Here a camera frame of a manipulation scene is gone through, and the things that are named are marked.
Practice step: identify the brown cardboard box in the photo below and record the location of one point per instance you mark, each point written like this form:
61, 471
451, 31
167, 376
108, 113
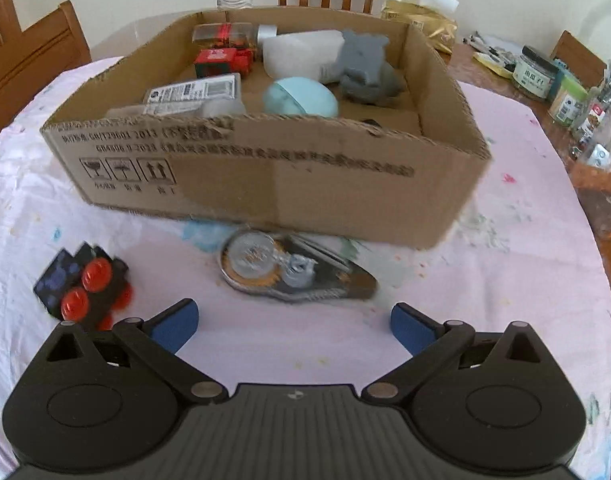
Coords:
335, 195

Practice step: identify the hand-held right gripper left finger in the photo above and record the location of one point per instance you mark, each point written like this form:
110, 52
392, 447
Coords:
178, 324

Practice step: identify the white plastic container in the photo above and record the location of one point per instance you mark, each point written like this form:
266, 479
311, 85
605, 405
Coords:
298, 55

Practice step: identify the glass jar with gold contents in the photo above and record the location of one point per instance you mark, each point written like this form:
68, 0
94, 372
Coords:
220, 35

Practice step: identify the yellow flat packet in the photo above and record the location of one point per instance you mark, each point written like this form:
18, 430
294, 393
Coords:
490, 62

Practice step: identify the green-lidded jar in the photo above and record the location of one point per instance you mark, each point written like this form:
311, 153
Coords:
568, 100

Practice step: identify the teal egg-shaped case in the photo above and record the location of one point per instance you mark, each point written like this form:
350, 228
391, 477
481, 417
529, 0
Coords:
298, 100

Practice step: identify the grey plastic toy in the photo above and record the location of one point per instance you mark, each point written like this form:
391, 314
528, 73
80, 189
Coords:
365, 60

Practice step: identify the clear plastic jar with label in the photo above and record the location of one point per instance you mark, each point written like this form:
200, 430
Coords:
185, 92

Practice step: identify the black toy train red wheels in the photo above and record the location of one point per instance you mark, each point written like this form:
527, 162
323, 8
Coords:
65, 275

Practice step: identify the gold foil bag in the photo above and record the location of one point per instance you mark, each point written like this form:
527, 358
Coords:
425, 25

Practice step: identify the glass jar with dark label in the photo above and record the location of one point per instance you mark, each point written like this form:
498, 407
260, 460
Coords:
535, 75

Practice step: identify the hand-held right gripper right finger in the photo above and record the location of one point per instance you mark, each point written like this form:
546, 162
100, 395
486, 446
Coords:
410, 329

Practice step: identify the correction tape dispenser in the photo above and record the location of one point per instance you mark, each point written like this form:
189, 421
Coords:
295, 280

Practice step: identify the small bottle with red label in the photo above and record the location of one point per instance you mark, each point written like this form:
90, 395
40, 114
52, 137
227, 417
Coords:
590, 120

